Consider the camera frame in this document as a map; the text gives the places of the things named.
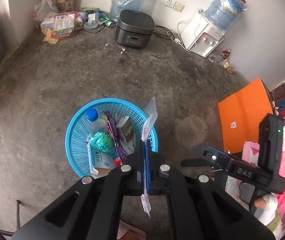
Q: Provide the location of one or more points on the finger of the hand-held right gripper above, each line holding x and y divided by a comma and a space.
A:
200, 163
211, 153

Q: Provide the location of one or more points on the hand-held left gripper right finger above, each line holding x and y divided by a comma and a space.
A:
147, 172

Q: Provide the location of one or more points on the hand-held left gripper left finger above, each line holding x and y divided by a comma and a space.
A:
112, 192

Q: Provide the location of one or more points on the blue medicine box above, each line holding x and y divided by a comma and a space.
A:
101, 160

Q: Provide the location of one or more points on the small dark carton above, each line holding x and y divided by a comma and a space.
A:
126, 130

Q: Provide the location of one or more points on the purple yellow snack packet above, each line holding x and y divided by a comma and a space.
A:
113, 135

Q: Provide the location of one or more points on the green plastic bag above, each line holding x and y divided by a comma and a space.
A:
102, 142

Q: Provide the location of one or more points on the clear plastic sachet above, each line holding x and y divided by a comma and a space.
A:
150, 120

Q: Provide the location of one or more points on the blue plastic basket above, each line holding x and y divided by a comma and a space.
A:
80, 135

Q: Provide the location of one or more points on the clear plastic water bottle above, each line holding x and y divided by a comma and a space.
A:
95, 123

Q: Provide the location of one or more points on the person's right hand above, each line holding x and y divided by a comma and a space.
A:
267, 205

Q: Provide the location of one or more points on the pink flat object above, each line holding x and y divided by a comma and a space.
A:
130, 231

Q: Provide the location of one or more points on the orange cardboard box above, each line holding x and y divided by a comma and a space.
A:
245, 112

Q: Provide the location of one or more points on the scattered snack wrappers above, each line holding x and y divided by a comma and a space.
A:
223, 60

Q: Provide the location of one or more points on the thin stick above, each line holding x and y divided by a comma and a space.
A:
18, 212

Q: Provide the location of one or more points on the white water dispenser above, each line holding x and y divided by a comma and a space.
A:
200, 37

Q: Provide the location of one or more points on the blue full water jug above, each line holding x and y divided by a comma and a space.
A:
223, 8

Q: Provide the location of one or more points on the dark grey rice cooker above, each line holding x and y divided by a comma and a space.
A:
135, 27

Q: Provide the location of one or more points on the green drink cans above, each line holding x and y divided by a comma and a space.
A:
107, 21

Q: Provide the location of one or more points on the pile of food packets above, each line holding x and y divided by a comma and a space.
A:
60, 23

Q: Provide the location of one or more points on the empty clear water jug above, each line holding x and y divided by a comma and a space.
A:
127, 0

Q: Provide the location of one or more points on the white plastic bag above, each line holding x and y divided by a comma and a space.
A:
45, 10

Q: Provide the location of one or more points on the wall socket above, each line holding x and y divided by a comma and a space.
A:
175, 4

